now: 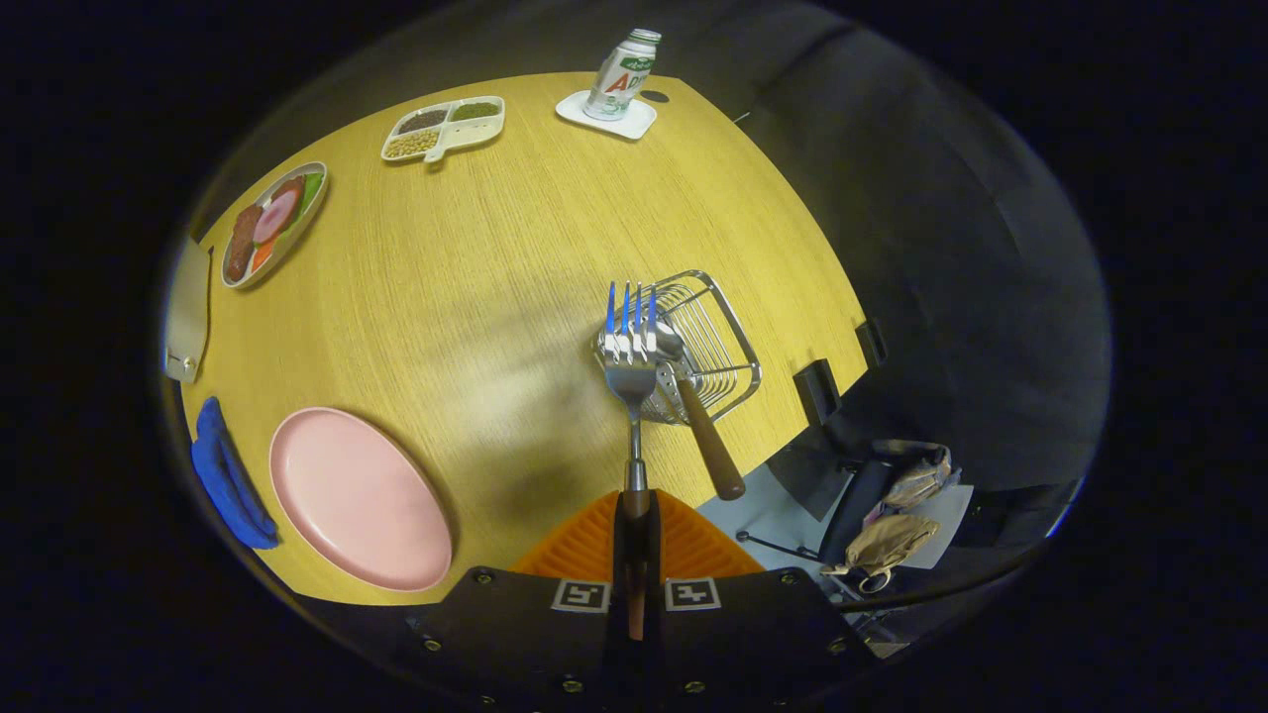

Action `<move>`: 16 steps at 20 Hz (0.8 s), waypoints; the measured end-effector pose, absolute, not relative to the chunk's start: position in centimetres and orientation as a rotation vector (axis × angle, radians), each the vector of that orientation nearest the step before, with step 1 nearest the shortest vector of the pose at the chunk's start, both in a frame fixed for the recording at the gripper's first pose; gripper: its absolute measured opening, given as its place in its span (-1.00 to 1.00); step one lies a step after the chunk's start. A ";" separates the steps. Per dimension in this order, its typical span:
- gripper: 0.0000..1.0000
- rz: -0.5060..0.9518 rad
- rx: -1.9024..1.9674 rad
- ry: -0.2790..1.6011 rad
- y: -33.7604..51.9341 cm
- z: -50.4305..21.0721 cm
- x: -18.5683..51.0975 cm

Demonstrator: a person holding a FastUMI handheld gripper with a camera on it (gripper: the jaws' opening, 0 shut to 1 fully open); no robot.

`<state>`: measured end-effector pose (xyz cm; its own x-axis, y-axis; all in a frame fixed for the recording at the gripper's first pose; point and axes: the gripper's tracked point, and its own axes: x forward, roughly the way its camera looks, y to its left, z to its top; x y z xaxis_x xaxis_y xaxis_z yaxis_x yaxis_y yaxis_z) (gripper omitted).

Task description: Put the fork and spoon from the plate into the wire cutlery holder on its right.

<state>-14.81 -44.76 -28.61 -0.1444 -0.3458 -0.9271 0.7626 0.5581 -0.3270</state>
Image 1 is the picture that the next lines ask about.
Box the white square coaster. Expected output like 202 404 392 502
555 90 658 141

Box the pink ham slice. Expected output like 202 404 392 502
253 188 301 245

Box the white oval food plate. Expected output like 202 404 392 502
221 161 329 290

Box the blue towel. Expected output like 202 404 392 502
191 397 281 551

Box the white divided condiment tray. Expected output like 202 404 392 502
381 96 506 164

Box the metal spoon wooden handle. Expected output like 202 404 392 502
649 319 747 502

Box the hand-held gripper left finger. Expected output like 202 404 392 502
401 490 635 709

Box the pink round plate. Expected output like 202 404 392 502
269 407 454 593

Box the white bottle green label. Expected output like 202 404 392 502
582 29 663 122

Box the tan bag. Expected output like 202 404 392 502
885 446 954 511
820 513 940 593

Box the white toaster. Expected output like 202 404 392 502
163 238 214 384

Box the metal wire cutlery rack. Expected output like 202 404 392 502
594 269 763 427

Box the metal fork wooden handle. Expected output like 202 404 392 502
601 282 662 640

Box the brown meat patty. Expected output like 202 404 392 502
226 205 264 283

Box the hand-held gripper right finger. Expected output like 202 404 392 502
639 490 878 709

